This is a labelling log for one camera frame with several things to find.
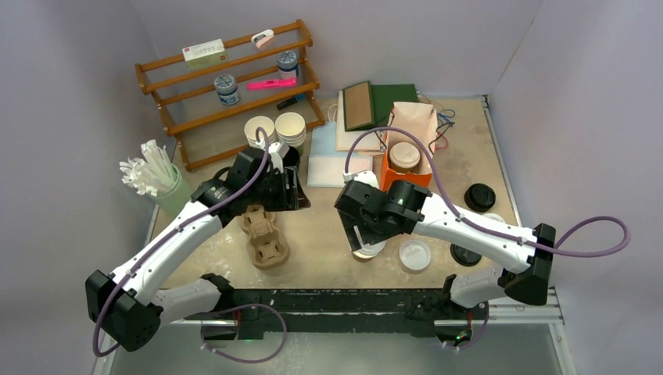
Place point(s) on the orange paper bag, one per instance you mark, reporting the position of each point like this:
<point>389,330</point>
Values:
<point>410,140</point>

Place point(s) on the pink marker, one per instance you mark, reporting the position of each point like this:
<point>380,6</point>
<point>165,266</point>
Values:
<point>272,84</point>

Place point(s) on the white green box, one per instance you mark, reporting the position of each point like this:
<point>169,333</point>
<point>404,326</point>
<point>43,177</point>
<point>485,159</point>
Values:
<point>204,55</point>

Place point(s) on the left white cup stack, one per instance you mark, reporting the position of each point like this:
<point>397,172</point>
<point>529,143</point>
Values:
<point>260,132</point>

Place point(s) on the white pink clip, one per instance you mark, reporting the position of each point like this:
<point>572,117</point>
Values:
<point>263,40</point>

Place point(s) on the blue white jar left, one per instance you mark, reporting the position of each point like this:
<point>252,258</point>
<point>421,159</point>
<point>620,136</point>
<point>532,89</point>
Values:
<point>227,89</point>

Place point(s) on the black blue marker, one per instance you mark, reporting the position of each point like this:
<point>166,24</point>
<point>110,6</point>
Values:
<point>290,101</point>

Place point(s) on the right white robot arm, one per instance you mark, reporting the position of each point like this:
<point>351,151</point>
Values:
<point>521,269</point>

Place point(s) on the wooden shelf rack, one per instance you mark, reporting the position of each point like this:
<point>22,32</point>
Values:
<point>196,88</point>

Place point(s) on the right white cup stack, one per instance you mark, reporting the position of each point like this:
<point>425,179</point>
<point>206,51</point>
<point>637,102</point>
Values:
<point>290,128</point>

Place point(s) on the blue white jar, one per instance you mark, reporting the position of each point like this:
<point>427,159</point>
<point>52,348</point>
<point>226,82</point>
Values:
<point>288,65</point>
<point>227,89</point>

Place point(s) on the pulp cup carrier tray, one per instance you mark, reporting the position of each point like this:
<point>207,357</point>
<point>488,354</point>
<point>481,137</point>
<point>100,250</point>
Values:
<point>266,245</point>

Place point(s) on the white cup lid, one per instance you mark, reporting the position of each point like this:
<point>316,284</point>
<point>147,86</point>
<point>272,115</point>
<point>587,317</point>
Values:
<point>415,255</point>
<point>495,217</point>
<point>371,250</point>

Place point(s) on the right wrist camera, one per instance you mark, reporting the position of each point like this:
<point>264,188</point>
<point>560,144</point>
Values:
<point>366,177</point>

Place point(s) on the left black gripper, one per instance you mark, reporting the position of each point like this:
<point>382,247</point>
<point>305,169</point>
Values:
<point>295,198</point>

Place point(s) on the green straw holder cup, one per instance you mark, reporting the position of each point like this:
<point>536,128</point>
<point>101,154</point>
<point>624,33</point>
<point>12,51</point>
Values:
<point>174,200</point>

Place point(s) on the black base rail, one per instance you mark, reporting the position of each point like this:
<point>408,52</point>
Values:
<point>250,313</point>

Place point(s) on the brown paper cup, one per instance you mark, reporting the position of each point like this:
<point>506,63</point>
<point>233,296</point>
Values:
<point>404,169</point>
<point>362,258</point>

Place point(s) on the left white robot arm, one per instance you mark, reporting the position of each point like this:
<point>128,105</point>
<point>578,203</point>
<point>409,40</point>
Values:
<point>165,259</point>

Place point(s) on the green paper bag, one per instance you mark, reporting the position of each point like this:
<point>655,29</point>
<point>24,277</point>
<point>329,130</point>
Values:
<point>366,105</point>

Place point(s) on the white cup lid picked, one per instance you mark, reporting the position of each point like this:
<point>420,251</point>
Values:
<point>404,154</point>

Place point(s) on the blue white jar right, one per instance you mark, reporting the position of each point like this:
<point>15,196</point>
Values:
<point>288,65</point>

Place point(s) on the white cup stack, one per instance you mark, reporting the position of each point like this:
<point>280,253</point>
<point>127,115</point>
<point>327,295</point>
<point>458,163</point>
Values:
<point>260,132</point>
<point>290,128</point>

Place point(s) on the black paper cup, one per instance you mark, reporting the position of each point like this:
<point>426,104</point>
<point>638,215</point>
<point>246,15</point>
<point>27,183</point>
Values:
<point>292,158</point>

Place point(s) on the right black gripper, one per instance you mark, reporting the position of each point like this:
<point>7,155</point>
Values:
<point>368,237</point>

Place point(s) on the black cup lid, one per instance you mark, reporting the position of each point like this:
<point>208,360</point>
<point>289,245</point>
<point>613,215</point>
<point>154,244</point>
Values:
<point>464,256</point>
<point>480,198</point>

